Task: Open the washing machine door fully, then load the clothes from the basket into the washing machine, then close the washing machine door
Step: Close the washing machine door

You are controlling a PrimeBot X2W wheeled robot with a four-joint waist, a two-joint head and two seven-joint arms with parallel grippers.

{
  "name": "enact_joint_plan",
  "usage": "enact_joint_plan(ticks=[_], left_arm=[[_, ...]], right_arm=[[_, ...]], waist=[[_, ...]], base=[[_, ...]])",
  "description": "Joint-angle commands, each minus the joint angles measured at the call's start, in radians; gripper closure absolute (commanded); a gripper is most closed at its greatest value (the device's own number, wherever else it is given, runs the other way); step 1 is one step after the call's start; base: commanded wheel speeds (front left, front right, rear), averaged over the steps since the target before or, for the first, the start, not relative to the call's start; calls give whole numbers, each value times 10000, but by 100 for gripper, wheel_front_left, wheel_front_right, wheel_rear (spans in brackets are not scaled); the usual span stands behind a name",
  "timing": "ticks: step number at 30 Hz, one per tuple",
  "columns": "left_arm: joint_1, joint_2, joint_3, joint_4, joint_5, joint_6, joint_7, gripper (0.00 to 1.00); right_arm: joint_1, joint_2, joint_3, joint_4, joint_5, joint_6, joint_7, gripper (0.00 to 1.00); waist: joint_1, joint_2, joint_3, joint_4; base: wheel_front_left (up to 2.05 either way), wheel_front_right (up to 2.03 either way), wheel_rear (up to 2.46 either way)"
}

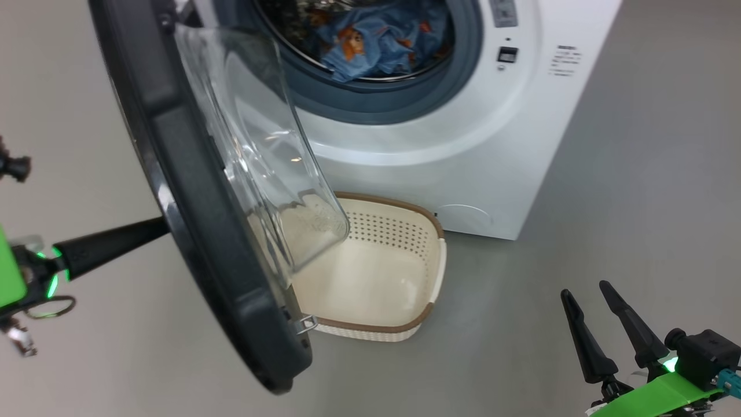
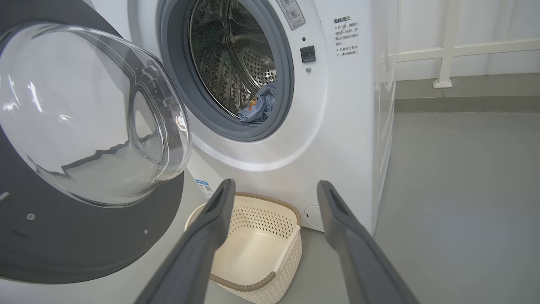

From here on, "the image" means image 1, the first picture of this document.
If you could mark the cream perforated laundry basket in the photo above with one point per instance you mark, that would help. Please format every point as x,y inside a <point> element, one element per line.
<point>376,278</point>

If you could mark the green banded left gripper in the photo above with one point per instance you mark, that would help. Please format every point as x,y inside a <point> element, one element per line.
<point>11,272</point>

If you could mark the grey rubber door gasket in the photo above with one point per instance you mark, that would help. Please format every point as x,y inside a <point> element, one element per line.
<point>376,101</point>

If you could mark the round white filter cover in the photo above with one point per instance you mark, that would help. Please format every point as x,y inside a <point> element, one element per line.
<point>466,214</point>

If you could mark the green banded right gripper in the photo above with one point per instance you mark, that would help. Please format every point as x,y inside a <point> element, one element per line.
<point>660,397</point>

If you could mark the black door lock socket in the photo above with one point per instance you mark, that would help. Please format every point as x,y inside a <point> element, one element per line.
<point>507,54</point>

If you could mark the white washing machine body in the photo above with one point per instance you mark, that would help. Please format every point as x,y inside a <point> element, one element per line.
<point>509,145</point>

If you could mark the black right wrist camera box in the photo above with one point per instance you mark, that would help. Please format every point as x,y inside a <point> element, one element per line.
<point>706,356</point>

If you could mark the printed text label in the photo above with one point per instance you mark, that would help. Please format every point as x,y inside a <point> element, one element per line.
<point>564,61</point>

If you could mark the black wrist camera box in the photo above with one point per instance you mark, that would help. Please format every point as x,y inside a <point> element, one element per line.
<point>706,356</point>
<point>14,165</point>

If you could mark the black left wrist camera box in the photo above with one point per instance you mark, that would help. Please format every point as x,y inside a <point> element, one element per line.
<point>14,165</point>

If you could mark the dark round washing machine door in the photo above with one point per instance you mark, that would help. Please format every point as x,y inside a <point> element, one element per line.
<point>191,174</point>

